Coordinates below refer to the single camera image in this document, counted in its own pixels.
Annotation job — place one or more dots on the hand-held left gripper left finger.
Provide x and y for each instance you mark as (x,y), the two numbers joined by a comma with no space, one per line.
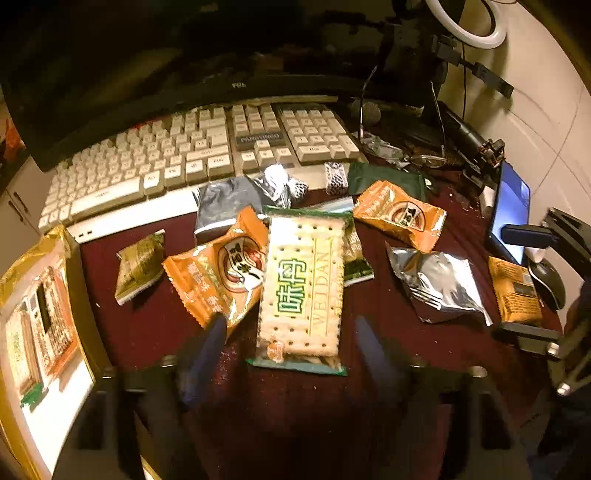
(203,357)

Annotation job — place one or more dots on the silver-wrapped patterned candy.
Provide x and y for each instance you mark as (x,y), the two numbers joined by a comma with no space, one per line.
(286,184)

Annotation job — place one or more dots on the crumpled foil wrapper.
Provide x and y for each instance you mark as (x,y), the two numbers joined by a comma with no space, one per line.
(381,147)

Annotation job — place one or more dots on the small olive green packet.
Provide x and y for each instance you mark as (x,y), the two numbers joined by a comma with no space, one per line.
(138,265)

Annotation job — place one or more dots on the white computer keyboard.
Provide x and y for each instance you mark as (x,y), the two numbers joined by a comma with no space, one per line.
(138,152)

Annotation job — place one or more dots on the gold cardboard box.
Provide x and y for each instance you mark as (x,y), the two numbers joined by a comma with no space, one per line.
(64,410)

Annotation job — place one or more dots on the black-white patterned candy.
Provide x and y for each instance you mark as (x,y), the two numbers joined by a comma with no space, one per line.
(335,177)

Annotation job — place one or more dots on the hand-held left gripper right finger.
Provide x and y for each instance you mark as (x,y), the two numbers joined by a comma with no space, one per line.
(376,357)

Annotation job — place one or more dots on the white lower kitchen cabinets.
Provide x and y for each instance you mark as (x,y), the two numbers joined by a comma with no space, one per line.
(23,217)

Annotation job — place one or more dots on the black computer monitor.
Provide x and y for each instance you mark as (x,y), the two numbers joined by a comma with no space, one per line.
(184,69)

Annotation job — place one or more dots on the black tripod stand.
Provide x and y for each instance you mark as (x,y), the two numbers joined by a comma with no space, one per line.
(466,136)

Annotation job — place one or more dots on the dark green packet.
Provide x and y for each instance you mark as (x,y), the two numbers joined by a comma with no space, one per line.
(383,177)

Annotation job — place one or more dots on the black computer mouse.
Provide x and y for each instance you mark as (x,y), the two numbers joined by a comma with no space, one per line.
(549,281)

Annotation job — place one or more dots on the eyeglasses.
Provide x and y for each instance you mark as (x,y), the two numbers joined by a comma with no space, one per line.
(431,160)

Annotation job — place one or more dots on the grey mesh microphone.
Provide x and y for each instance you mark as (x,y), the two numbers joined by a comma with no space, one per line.
(371,113)

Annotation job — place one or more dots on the brown snack packet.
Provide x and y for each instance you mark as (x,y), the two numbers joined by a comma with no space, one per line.
(512,290)

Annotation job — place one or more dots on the orange snack packet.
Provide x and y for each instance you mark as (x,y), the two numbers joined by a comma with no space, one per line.
(212,277)
(401,214)

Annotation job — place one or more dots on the phone with lit screen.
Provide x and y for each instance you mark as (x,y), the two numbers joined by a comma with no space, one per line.
(510,207)

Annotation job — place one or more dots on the large green-trimmed cracker packet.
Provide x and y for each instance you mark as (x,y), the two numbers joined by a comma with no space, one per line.
(300,286)

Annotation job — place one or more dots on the block-shaped silver foil packet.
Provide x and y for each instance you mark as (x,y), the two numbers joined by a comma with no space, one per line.
(221,203)

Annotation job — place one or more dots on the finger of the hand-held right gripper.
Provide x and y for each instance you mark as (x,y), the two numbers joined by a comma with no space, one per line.
(526,234)
(521,336)

